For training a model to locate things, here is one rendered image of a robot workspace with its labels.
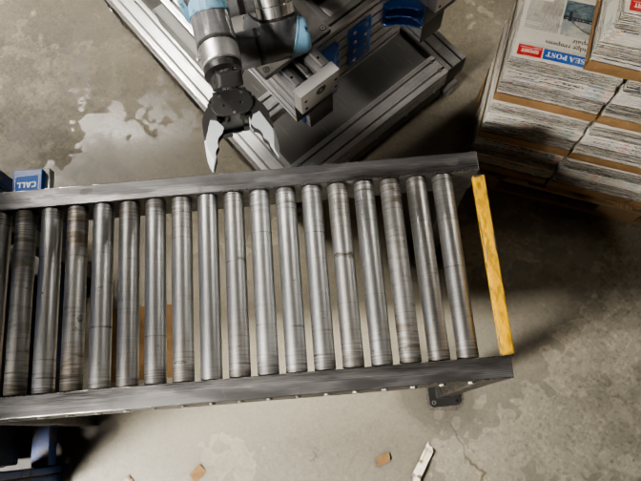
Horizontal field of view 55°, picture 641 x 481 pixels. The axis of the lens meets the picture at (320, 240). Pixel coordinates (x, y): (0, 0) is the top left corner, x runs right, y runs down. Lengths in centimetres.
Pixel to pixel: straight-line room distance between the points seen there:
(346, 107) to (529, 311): 98
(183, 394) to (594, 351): 148
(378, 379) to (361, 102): 119
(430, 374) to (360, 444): 83
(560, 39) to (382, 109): 74
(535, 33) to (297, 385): 106
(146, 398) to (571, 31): 138
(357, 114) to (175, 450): 133
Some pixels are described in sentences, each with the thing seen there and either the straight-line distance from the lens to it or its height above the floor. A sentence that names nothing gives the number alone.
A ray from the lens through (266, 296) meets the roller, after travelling 145.
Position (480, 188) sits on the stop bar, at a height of 82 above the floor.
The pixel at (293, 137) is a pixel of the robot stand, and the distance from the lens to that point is 224.
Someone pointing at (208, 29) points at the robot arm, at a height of 125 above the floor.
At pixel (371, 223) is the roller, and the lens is 148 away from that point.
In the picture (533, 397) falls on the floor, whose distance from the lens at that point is 230.
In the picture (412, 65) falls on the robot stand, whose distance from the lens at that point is 239.
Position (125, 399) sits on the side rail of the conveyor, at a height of 80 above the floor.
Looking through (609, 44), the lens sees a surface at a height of 94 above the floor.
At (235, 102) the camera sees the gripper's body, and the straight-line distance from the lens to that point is 112.
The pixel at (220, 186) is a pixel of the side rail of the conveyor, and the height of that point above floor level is 80.
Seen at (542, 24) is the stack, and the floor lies 83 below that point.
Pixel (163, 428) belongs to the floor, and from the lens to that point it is 229.
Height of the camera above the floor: 220
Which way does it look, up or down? 73 degrees down
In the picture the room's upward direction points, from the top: 7 degrees counter-clockwise
